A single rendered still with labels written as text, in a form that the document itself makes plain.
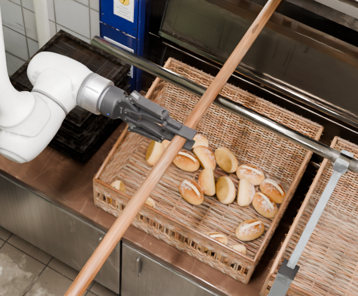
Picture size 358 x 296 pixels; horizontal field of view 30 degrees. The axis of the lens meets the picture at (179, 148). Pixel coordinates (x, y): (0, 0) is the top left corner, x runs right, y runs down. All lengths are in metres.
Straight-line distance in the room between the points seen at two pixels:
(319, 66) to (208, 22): 0.36
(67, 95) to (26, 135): 0.14
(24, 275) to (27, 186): 0.57
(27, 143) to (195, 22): 0.77
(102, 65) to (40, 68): 0.59
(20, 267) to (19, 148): 1.23
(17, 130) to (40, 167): 0.72
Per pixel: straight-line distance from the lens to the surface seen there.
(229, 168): 2.22
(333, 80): 2.01
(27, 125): 1.55
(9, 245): 2.79
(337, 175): 1.66
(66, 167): 2.26
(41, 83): 1.62
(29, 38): 2.69
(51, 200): 2.22
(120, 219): 1.42
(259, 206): 2.16
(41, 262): 2.74
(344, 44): 1.91
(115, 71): 2.19
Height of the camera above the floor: 2.44
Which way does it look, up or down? 54 degrees down
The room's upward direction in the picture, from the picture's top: 8 degrees clockwise
